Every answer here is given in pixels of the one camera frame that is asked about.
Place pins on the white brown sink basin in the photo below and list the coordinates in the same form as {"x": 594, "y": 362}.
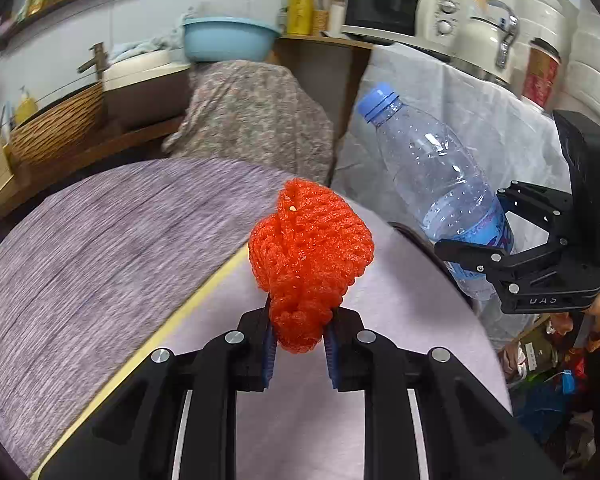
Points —
{"x": 140, "y": 95}

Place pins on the wicker basket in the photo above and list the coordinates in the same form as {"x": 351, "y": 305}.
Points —
{"x": 55, "y": 125}

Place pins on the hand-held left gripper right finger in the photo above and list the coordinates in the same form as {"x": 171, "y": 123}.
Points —
{"x": 331, "y": 360}

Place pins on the white microwave oven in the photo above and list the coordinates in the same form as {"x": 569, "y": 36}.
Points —
{"x": 380, "y": 10}

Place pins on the red and white cup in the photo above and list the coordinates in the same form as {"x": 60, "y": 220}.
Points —
{"x": 540, "y": 77}

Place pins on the purple woven tablecloth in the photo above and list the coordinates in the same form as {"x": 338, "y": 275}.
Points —
{"x": 105, "y": 260}

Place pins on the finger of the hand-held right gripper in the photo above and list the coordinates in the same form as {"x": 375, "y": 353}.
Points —
{"x": 480, "y": 256}
{"x": 540, "y": 202}

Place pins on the light blue towel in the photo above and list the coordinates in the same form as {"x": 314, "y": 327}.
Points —
{"x": 145, "y": 49}

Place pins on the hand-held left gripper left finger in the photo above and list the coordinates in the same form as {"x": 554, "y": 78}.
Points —
{"x": 267, "y": 355}

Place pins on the light blue plastic basin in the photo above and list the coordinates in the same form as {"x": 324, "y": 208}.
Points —
{"x": 230, "y": 40}

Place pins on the yellow film roll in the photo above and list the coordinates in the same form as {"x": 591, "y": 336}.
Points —
{"x": 300, "y": 0}

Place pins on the wooden counter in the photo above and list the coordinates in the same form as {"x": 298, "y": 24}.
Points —
{"x": 80, "y": 160}

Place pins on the white cover cloth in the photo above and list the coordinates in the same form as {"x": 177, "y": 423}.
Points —
{"x": 520, "y": 135}

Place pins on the white kettle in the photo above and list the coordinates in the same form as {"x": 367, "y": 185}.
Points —
{"x": 480, "y": 45}

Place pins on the orange foam fruit net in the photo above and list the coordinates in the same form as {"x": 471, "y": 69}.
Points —
{"x": 310, "y": 250}

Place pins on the metal faucet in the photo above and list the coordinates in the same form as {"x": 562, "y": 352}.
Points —
{"x": 97, "y": 57}

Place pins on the clear plastic water bottle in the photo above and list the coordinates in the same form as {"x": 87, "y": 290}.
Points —
{"x": 430, "y": 170}

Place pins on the yellow soap bottle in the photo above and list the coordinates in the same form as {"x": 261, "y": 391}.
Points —
{"x": 25, "y": 110}

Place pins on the floral patterned cloth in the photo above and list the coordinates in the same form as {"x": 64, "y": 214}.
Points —
{"x": 250, "y": 115}

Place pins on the wooden cabinet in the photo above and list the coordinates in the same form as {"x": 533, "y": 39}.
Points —
{"x": 325, "y": 90}

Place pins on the blue plastic bag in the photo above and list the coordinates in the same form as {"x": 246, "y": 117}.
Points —
{"x": 545, "y": 410}

